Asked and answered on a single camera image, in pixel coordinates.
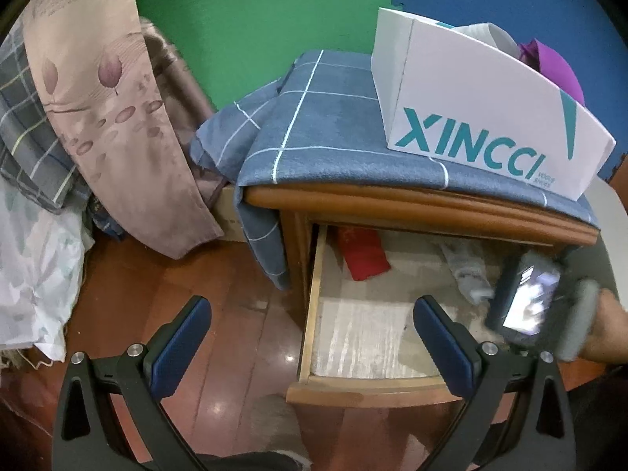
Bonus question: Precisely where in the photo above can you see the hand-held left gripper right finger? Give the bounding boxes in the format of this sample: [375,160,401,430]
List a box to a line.
[413,295,577,471]

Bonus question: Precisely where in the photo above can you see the wooden nightstand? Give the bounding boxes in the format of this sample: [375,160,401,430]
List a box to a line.
[243,184,599,315]

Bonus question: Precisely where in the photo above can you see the white shoe box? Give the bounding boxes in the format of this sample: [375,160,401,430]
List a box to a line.
[371,7,616,202]

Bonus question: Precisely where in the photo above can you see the wooden drawer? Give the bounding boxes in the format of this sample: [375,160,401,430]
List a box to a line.
[286,223,540,408]

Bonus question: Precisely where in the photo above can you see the red garment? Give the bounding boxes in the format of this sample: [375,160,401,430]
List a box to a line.
[338,226,392,281]

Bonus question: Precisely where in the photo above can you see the white printed cloth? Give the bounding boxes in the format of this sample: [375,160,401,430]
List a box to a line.
[0,184,96,361]

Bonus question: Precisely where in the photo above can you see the grey plaid cloth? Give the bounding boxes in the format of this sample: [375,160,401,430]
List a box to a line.
[0,24,91,214]

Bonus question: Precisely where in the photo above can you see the person's right hand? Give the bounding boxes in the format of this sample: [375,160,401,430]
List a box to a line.
[581,288,628,364]

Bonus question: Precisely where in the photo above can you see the brown satin cloth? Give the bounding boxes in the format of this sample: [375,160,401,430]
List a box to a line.
[137,17,221,202]

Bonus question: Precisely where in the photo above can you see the grey patterned garment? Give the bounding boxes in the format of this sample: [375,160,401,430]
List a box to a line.
[439,238,496,305]

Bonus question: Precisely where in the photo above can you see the dark blue patterned cloth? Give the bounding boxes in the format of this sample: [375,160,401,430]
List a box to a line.
[87,196,126,242]

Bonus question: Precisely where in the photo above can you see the blue plaid cloth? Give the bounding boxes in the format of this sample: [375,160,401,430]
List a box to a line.
[189,50,602,290]

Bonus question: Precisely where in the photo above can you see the purple garment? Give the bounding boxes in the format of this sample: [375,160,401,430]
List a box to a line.
[517,38,586,106]

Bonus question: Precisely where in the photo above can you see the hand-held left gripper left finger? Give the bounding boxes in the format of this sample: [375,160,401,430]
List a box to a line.
[51,296,213,471]

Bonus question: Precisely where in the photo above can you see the person's leg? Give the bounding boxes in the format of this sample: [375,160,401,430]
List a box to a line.
[196,449,310,471]

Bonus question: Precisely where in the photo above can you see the grey foam block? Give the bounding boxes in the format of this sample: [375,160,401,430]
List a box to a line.
[584,177,628,305]

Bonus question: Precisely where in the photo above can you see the green foam mat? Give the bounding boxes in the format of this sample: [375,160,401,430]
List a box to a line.
[130,0,398,113]

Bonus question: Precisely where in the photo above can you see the grey ribbed underwear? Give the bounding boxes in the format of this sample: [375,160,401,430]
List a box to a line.
[454,22,521,57]

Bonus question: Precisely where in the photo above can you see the pink floral curtain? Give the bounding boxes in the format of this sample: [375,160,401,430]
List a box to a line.
[22,0,224,260]

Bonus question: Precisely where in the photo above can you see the cardboard box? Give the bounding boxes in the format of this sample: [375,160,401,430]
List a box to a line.
[211,184,251,243]

